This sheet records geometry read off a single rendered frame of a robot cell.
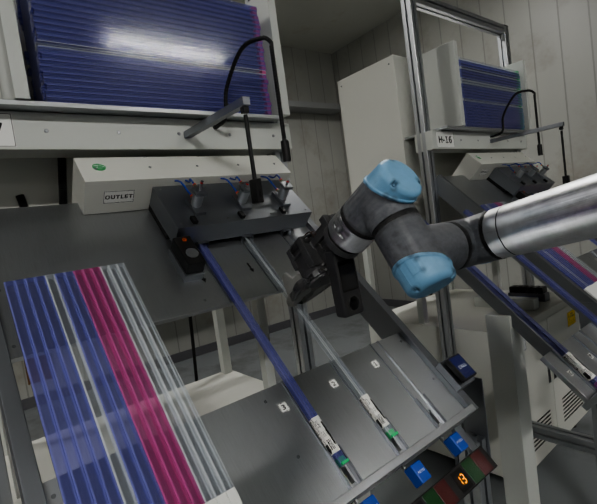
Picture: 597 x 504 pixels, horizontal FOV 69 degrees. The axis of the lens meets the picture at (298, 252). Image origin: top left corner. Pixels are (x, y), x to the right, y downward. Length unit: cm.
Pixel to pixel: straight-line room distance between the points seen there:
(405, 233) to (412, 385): 36
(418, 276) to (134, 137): 67
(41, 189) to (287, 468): 77
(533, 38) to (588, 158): 105
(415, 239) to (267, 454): 37
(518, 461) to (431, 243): 79
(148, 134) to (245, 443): 66
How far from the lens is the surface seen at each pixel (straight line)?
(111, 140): 99
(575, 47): 411
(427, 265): 59
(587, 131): 400
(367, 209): 63
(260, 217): 95
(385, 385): 84
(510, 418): 124
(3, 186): 110
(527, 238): 64
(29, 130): 96
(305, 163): 503
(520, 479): 131
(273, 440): 70
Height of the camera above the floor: 111
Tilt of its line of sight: 4 degrees down
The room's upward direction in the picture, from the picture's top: 8 degrees counter-clockwise
